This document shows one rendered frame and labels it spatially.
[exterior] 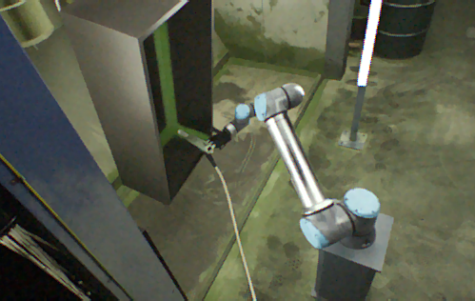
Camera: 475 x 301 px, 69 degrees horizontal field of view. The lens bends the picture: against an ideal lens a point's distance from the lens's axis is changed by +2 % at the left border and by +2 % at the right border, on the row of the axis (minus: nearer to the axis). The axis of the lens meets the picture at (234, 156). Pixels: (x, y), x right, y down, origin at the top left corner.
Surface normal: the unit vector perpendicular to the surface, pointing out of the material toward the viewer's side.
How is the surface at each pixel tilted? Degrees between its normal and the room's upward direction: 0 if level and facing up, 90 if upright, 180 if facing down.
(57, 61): 57
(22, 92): 90
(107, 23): 12
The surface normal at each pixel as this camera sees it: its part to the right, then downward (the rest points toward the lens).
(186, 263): -0.13, -0.67
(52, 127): 0.88, 0.26
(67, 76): 0.67, -0.15
